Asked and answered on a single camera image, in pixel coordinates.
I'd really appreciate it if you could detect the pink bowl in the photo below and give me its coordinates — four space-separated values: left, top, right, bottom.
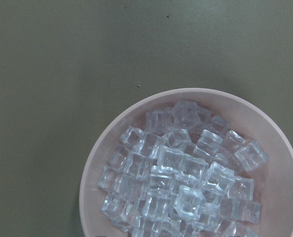
79 88 293 237

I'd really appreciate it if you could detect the pile of ice cubes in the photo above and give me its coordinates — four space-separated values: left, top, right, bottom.
98 100 269 237

